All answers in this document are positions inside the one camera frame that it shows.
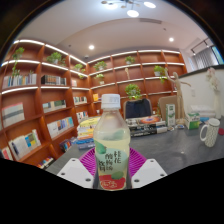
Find tall green and white carton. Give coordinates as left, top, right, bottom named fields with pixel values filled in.
left=165, top=103, right=177, bottom=128

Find dark book stack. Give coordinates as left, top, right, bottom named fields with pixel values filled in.
left=125, top=114, right=168, bottom=138

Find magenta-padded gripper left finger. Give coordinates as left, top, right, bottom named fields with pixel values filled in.
left=56, top=147, right=98, bottom=190

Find wooden shelf unit with books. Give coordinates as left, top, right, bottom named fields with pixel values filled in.
left=0, top=39, right=188, bottom=169

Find ceiling air vent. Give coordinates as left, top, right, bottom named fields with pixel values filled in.
left=139, top=17, right=164, bottom=25

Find colourful book stack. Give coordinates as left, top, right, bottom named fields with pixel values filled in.
left=75, top=115, right=101, bottom=150

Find grey sheer curtain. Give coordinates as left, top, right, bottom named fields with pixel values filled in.
left=193, top=47, right=218, bottom=70

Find tan upholstered chair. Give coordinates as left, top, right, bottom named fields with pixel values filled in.
left=157, top=95, right=178, bottom=118

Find black ceiling track light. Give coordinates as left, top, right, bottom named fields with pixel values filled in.
left=190, top=37, right=211, bottom=56

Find wooden artist mannequin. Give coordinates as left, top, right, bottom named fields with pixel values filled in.
left=164, top=70, right=192, bottom=123

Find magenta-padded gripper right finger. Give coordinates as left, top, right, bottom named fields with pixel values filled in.
left=127, top=147, right=168, bottom=190

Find branched ceiling lamp, round bulbs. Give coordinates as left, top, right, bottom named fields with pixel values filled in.
left=100, top=0, right=157, bottom=18

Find dark framed window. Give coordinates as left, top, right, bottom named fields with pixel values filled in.
left=211, top=44, right=224, bottom=66

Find yellow drink bottle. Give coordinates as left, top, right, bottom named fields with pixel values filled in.
left=92, top=93, right=132, bottom=192

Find dark upholstered chair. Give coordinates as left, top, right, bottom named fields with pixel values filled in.
left=123, top=98, right=154, bottom=120

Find white mug, triangle pattern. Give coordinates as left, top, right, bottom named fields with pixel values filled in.
left=199, top=117, right=221, bottom=148

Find white book stack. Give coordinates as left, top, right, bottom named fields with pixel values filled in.
left=190, top=104, right=216, bottom=123

